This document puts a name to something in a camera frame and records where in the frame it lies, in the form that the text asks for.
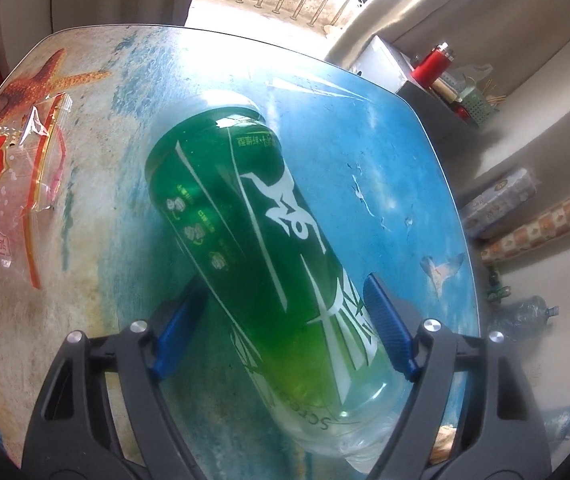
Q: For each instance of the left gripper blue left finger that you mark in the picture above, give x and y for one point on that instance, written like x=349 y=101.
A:
x=174 y=324

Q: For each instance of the green plastic basket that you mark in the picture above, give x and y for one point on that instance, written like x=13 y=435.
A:
x=475 y=104

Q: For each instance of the patterned wrapping paper roll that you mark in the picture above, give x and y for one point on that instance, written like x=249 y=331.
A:
x=552 y=224

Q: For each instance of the red printed clear plastic bag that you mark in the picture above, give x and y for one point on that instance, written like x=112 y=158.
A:
x=33 y=152

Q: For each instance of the grey cabinet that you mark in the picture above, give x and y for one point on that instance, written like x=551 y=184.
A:
x=387 y=67

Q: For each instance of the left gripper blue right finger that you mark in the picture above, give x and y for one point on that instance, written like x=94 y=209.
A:
x=397 y=322

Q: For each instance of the green label plastic bottle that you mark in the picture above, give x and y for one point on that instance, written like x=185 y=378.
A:
x=298 y=323

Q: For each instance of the red thermos bottle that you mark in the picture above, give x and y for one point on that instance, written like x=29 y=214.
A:
x=434 y=64

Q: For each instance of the beige paper bag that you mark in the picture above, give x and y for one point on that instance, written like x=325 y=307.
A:
x=443 y=444

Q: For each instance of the green glass bottles on floor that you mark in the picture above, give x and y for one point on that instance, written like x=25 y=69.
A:
x=497 y=291

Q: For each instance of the wrapped tissue roll pack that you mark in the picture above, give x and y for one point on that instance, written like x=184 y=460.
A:
x=497 y=201

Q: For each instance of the large clear water jug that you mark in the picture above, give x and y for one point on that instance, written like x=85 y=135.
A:
x=526 y=319

